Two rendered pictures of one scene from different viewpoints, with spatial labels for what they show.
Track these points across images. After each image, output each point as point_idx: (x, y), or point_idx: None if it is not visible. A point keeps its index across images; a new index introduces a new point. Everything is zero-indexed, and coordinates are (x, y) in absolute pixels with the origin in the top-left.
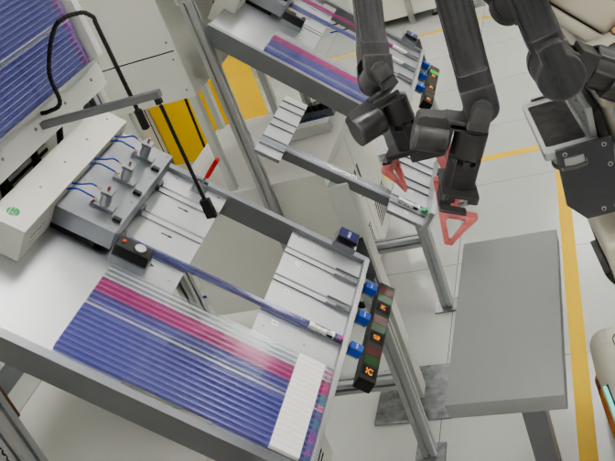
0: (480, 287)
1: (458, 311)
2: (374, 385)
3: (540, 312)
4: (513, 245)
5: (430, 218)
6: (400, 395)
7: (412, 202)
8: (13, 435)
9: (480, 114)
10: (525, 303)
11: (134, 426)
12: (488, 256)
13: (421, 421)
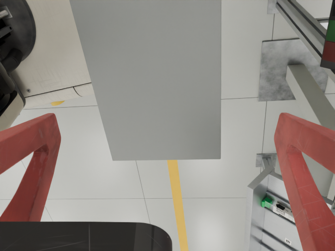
0: (190, 71)
1: (216, 22)
2: None
3: (96, 4)
4: (156, 144)
5: (254, 182)
6: (311, 15)
7: (285, 217)
8: None
9: None
10: (120, 28)
11: None
12: (186, 130)
13: (288, 6)
